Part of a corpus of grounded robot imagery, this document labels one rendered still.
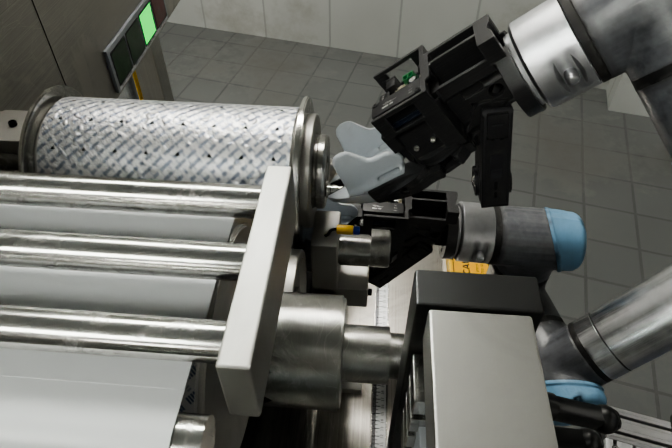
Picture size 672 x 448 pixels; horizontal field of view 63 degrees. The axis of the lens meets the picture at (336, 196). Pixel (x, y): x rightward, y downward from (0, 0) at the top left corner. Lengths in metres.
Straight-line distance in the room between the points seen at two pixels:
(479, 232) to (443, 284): 0.45
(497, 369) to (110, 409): 0.14
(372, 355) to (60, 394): 0.16
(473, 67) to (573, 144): 2.38
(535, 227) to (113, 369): 0.55
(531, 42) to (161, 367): 0.33
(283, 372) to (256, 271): 0.10
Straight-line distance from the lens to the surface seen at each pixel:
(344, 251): 0.57
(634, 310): 0.69
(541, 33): 0.44
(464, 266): 0.91
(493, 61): 0.44
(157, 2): 1.06
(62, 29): 0.79
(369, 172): 0.50
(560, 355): 0.70
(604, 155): 2.81
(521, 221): 0.69
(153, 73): 1.51
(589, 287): 2.21
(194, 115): 0.54
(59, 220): 0.28
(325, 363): 0.30
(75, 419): 0.22
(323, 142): 0.53
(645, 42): 0.44
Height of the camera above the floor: 1.62
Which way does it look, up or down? 44 degrees down
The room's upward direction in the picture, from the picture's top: straight up
